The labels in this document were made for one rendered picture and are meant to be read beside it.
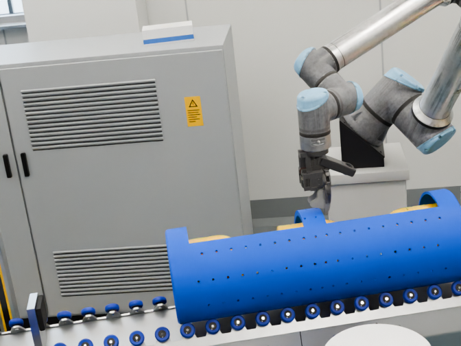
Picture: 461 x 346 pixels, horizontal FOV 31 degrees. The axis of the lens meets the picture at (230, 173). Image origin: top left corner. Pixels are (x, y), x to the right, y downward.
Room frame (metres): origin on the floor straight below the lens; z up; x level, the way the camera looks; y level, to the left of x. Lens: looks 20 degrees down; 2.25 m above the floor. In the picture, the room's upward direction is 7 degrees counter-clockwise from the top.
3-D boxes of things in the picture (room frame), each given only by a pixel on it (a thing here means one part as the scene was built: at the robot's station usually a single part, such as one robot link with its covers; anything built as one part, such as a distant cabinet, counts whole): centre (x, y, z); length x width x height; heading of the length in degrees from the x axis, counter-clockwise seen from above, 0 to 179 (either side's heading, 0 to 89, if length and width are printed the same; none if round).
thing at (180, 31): (4.07, 0.22, 1.48); 0.24 x 0.12 x 0.08; 91
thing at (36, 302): (2.24, 0.62, 1.00); 0.10 x 0.04 x 0.15; 5
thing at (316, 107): (2.31, -0.26, 1.54); 0.10 x 0.09 x 0.12; 128
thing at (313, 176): (2.31, -0.25, 1.37); 0.09 x 0.08 x 0.12; 95
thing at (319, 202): (2.30, -0.25, 1.27); 0.06 x 0.03 x 0.09; 95
